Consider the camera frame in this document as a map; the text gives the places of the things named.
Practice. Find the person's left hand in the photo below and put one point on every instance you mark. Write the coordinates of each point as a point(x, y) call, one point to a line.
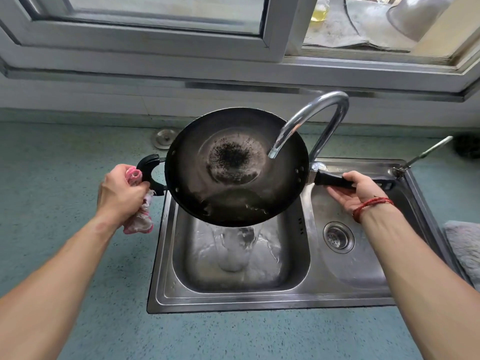
point(117, 193)

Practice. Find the person's right hand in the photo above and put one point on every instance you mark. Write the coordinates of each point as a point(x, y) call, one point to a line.
point(358, 193)

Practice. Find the person's left fingers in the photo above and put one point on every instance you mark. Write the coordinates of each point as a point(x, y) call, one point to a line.
point(140, 193)

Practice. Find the person's right thumb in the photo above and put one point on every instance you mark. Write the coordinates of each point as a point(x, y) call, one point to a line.
point(352, 178)

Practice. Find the pink and white dishcloth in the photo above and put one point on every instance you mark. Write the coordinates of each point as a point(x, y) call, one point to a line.
point(139, 217)

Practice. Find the person's left forearm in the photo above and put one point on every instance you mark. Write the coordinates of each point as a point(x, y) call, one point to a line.
point(56, 288)

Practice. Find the person's right forearm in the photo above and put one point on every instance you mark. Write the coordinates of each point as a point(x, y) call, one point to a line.
point(423, 281)

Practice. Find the round metal countertop cap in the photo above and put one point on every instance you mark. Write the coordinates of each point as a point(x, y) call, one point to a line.
point(164, 139)

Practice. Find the round metal sink drain strainer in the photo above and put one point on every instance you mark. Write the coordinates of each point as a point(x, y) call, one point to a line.
point(338, 237)

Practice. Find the chrome gooseneck faucet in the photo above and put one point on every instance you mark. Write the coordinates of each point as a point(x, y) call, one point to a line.
point(318, 119)

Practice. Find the metal rod tool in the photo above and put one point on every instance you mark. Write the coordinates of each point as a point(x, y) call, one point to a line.
point(423, 155)

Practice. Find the stainless steel double sink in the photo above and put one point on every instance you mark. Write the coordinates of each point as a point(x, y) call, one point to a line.
point(337, 269)

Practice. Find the dark scrubber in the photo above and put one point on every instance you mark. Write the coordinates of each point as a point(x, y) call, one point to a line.
point(467, 146)

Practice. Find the grey fluffy cloth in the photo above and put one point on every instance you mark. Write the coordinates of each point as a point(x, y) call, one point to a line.
point(465, 247)

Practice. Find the yellow liquid bottle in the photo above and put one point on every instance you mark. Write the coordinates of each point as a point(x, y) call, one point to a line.
point(319, 9)

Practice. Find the clear plastic container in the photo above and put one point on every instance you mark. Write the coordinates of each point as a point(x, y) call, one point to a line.
point(416, 14)

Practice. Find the grey aluminium window frame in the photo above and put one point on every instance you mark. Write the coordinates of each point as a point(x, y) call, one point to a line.
point(187, 44)

